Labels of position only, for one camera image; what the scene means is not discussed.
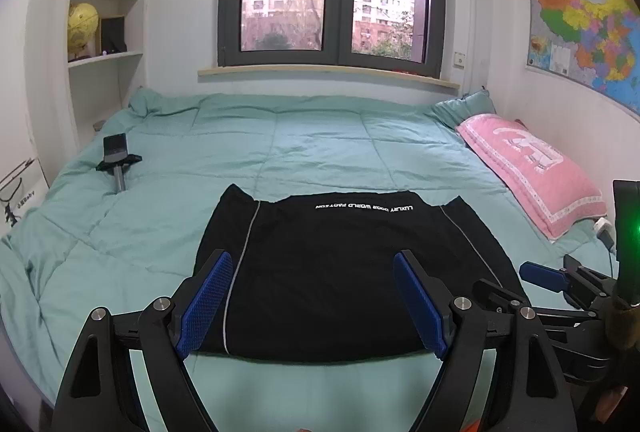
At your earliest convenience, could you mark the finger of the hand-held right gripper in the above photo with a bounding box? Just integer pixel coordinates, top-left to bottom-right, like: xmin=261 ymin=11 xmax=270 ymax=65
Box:
xmin=519 ymin=254 xmax=618 ymax=310
xmin=472 ymin=278 xmax=603 ymax=330

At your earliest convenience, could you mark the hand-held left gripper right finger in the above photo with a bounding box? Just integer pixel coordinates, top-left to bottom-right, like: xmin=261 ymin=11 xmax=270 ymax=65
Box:
xmin=393 ymin=250 xmax=576 ymax=432

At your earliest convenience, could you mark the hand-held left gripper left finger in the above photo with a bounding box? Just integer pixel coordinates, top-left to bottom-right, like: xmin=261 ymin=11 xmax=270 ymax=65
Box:
xmin=52 ymin=249 xmax=234 ymax=432

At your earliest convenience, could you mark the black garment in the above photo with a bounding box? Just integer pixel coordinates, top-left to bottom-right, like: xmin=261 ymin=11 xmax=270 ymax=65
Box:
xmin=192 ymin=184 xmax=531 ymax=365

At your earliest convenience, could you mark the person's right hand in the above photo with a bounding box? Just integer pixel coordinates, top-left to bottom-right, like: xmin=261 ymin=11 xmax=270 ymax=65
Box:
xmin=602 ymin=296 xmax=640 ymax=352

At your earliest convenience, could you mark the white charger plug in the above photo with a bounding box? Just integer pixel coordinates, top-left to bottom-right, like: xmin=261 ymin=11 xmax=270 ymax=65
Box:
xmin=592 ymin=218 xmax=619 ymax=253

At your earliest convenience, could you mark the pink pillow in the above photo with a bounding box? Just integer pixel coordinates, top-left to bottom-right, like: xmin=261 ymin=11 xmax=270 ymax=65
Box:
xmin=454 ymin=113 xmax=609 ymax=243

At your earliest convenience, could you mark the phone tripod stand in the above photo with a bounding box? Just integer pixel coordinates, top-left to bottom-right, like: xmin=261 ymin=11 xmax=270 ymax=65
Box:
xmin=96 ymin=133 xmax=144 ymax=194

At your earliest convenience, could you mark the green pillow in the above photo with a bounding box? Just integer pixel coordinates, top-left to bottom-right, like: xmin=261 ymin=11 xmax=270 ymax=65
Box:
xmin=432 ymin=89 xmax=497 ymax=133

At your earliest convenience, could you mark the green quilt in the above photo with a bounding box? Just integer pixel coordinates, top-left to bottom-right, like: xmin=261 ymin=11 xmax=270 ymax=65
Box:
xmin=0 ymin=86 xmax=620 ymax=432

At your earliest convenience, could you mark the white sign with drawing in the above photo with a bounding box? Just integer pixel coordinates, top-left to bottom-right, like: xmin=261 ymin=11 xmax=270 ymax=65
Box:
xmin=0 ymin=158 xmax=50 ymax=239

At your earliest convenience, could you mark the beige windowsill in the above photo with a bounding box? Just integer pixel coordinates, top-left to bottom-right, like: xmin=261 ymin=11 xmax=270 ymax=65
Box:
xmin=197 ymin=66 xmax=460 ymax=92

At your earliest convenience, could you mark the white bookshelf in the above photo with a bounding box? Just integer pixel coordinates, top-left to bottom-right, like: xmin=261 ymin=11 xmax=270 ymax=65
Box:
xmin=37 ymin=0 xmax=168 ymax=177

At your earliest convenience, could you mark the black box device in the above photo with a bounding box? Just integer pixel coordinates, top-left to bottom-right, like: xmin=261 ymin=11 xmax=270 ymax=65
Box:
xmin=99 ymin=16 xmax=129 ymax=54

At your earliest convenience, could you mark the yellow globe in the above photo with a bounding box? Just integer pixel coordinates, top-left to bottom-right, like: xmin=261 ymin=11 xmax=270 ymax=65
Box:
xmin=67 ymin=2 xmax=100 ymax=63

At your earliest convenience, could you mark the charger cable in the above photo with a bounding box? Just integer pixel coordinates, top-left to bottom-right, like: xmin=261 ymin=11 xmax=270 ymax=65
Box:
xmin=604 ymin=242 xmax=618 ymax=285

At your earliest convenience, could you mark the colourful wall map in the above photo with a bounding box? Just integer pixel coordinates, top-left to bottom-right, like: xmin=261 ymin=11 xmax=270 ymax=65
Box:
xmin=525 ymin=0 xmax=640 ymax=119

